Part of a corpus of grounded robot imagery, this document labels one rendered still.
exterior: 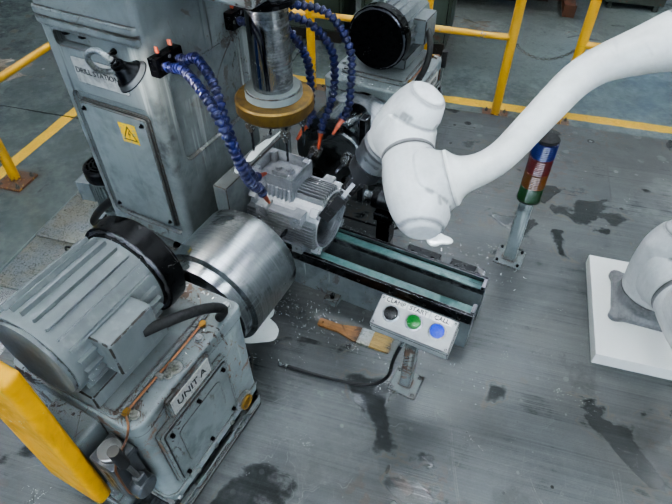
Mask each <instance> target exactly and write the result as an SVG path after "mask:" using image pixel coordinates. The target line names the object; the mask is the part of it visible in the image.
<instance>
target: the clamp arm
mask: <svg viewBox="0 0 672 504"><path fill-rule="evenodd" d="M357 127H358V128H359V145H360V143H361V141H362V139H363V138H364V137H365V135H366V133H367V132H368V131H369V130H370V129H371V115H368V114H364V115H363V116H362V117H361V118H360V119H359V122H358V126H357ZM359 145H358V146H359ZM366 190H367V191H366ZM368 192H369V190H368V185H364V186H363V187H362V188H361V189H360V190H359V191H357V200H359V201H362V202H363V201H364V200H365V198H367V194H365V193H368ZM364 196H365V197H364Z"/></svg>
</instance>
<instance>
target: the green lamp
mask: <svg viewBox="0 0 672 504"><path fill-rule="evenodd" d="M543 191H544V189H543V190H541V191H531V190H528V189H526V188H525V187H523V186H522V184H521V185H520V188H519V191H518V198H519V199H520V200H521V201H522V202H524V203H527V204H536V203H538V202H539V201H540V199H541V196H542V194H543Z"/></svg>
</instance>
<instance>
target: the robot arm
mask: <svg viewBox="0 0 672 504"><path fill-rule="evenodd" d="M663 72H672V9H670V10H668V11H665V12H663V13H661V14H659V15H657V16H655V17H653V18H652V19H650V20H648V21H646V22H644V23H642V24H640V25H638V26H636V27H634V28H632V29H630V30H628V31H626V32H624V33H622V34H620V35H618V36H616V37H613V38H611V39H609V40H607V41H605V42H603V43H601V44H599V45H597V46H595V47H593V48H591V49H590V50H588V51H586V52H585V53H583V54H581V55H580V56H578V57H577V58H575V59H574V60H573V61H571V62H570V63H569V64H568V65H566V66H565V67H564V68H563V69H562V70H561V71H560V72H558V73H557V74H556V75H555V76H554V77H553V78H552V79H551V81H550V82H549V83H548V84H547V85H546V86H545V87H544V88H543V89H542V90H541V91H540V93H539V94H538V95H537V96H536V97H535V98H534V99H533V100H532V101H531V102H530V104H529V105H528V106H527V107H526V108H525V109H524V110H523V111H522V112H521V114H520V115H519V116H518V117H517V118H516V119H515V120H514V121H513V122H512V124H511V125H510V126H509V127H508V128H507V129H506V130H505V131H504V132H503V133H502V135H501V136H500V137H499V138H498V139H497V140H496V141H494V142H493V143H492V144H491V145H490V146H488V147H487V148H485V149H483V150H482V151H480V152H477V153H475V154H471V155H466V156H458V155H454V154H452V153H450V152H448V151H447V150H435V141H436V135H437V129H436V128H437V127H438V126H439V124H440V122H441V120H442V117H443V113H444V109H445V100H444V98H443V96H442V94H441V93H440V92H439V91H438V90H437V89H436V88H435V87H434V86H432V85H431V84H429V83H426V82H422V81H412V82H410V83H408V84H406V85H405V86H403V87H402V88H401V89H399V90H398V91H397V92H396V93H395V94H394V95H393V96H392V97H391V98H390V99H389V100H388V101H387V102H386V103H385V104H384V106H383V107H382V108H381V110H380V111H379V112H378V114H377V115H376V117H375V119H374V120H373V123H372V126H371V129H370V130H369V131H368V132H367V133H366V135H365V137H364V138H363V139H362V141H361V143H360V145H359V146H358V148H356V151H355V155H354V156H353V157H352V159H351V160H350V163H349V169H350V172H351V174H350V175H348V177H347V178H346V181H345V182H344V184H343V185H342V186H341V188H342V189H340V191H339V193H338V194H336V195H335V198H334V197H333V198H332V199H329V200H328V201H327V202H328V204H327V206H326V207H325V208H324V209H323V210H322V212H321V213H320V214H319V217H321V218H322V219H323V220H324V221H325V222H327V223H329V221H330V220H331V219H332V218H333V217H334V216H335V215H336V213H337V212H338V211H339V210H340V209H341V207H342V206H343V205H345V206H346V204H347V203H348V202H347V201H348V200H349V199H350V197H351V196H354V195H355V193H356V192H357V191H359V190H360V189H361V188H362V187H363V186H364V185H374V184H376V183H377V182H378V181H379V180H380V179H381V178H382V183H383V190H384V195H385V199H386V203H387V206H388V209H389V212H390V214H391V216H392V218H393V220H394V221H395V223H396V225H397V227H398V228H399V229H400V231H401V232H402V233H404V234H405V235H406V236H408V237H410V238H412V239H418V240H426V239H431V238H434V237H436V236H437V235H438V234H440V233H442V232H443V230H444V229H445V227H446V226H447V224H448V222H449V220H450V216H451V214H450V212H451V211H452V209H453V208H455V207H456V206H459V205H460V204H461V202H462V200H463V198H464V197H465V196H466V195H467V194H468V193H469V192H471V191H473V190H475V189H477V188H479V187H481V186H483V185H485V184H487V183H489V182H491V181H493V180H495V179H497V178H498V177H500V176H502V175H503V174H504V173H506V172H507V171H508V170H510V169H511V168H512V167H513V166H514V165H516V164H517V163H518V162H519V161H520V160H521V159H522V158H523V157H524V156H525V155H526V154H527V153H528V152H529V151H530V150H531V149H532V148H533V147H534V146H535V145H536V144H537V143H538V142H539V141H540V140H541V139H542V138H543V137H544V136H545V135H546V134H547V133H548V132H549V131H550V130H551V129H552V128H553V127H554V126H555V124H556V123H557V122H558V121H559V120H560V119H561V118H562V117H563V116H564V115H565V114H566V113H567V112H568V111H569V110H570V109H571V108H572V107H573V106H574V105H575V104H576V103H577V102H578V101H579V100H580V99H582V98H583V97H584V96H585V95H586V94H588V93H589V92H590V91H592V90H593V89H595V88H597V87H598V86H600V85H602V84H605V83H607V82H610V81H613V80H617V79H622V78H627V77H634V76H640V75H647V74H654V73H663ZM608 277H609V279H610V282H611V297H610V310H609V312H608V314H607V316H608V318H609V319H610V320H612V321H614V322H625V323H629V324H633V325H636V326H640V327H644V328H648V329H652V330H655V331H659V332H663V334H664V336H665V338H666V340H667V342H668V344H669V346H670V348H671V349H672V220H670V221H665V222H663V223H661V224H660V225H658V226H657V227H656V228H654V229H653V230H652V231H650V232H649V233H648V234H647V235H646V236H645V237H644V239H643V240H642V242H641V243H640V244H639V246H638V247H637V249H636V251H635V252H634V254H633V256H632V258H631V260H630V262H629V264H628V266H627V268H626V271H625V273H623V272H621V271H618V270H612V271H610V273H609V275H608Z"/></svg>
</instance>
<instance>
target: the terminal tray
mask: <svg viewBox="0 0 672 504"><path fill-rule="evenodd" d="M272 150H275V152H273V151H272ZM286 153H287V152H286V151H282V150H279V149H276V148H273V147H272V148H271V149H270V150H269V151H268V152H267V153H266V154H265V155H264V156H263V157H262V158H260V159H259V160H258V161H257V162H256V163H255V164H254V165H253V166H252V169H253V170H254V171H255V172H259V173H262V172H267V175H265V176H264V177H262V180H261V181H259V182H260V183H262V185H263V186H264V187H265V189H266V190H267V193H268V196H270V194H271V195H272V197H274V196H276V198H277V199H278V198H280V200H283V199H284V201H285V202H286V201H287V200H288V201H289V203H291V202H294V200H295V198H296V195H295V192H297V189H299V186H301V184H303V182H304V181H305V180H306V178H308V177H310V176H312V173H313V168H312V160H311V159H308V158H305V157H301V156H298V155H295V154H292V153H289V152H288V153H289V161H288V162H287V157H286ZM304 160H307V162H304ZM256 165H259V167H256ZM289 176H292V178H288V177H289Z"/></svg>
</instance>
